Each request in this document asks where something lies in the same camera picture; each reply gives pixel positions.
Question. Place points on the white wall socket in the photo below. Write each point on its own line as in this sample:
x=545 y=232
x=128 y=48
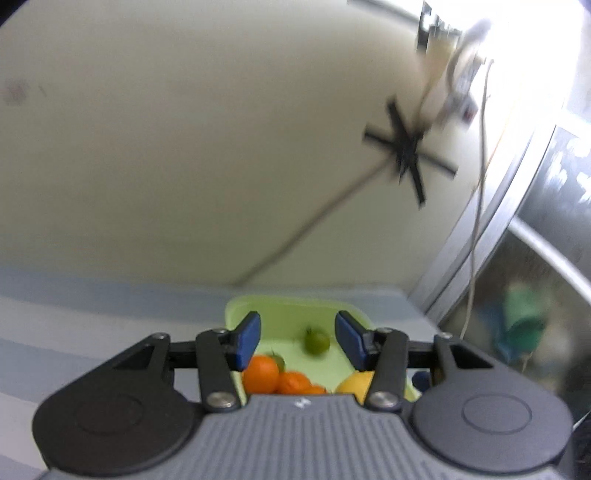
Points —
x=443 y=69

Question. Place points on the orange cherry tomato with calyx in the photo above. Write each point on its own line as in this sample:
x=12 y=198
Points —
x=261 y=374

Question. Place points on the metal window frame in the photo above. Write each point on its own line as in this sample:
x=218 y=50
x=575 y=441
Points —
x=498 y=221

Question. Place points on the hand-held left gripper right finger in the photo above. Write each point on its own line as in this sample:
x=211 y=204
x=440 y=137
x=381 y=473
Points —
x=348 y=341

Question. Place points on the green cherry tomato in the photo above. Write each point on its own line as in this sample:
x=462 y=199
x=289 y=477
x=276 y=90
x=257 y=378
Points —
x=316 y=341

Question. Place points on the yellow lemon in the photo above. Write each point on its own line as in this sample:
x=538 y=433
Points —
x=358 y=385

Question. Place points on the patterned window pane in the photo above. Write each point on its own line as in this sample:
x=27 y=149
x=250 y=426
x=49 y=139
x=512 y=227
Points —
x=563 y=184

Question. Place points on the green blurry object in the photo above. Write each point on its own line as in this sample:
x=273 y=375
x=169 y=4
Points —
x=521 y=318

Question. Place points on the striped blue bed sheet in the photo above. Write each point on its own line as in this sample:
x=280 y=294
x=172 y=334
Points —
x=69 y=323

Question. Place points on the black tape cross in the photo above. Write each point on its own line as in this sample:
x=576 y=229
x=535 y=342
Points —
x=404 y=152

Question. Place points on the light green plastic basin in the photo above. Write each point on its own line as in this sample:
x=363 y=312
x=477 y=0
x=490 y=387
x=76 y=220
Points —
x=286 y=323

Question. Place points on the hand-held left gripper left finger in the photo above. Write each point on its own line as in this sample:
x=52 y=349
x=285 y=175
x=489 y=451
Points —
x=247 y=341

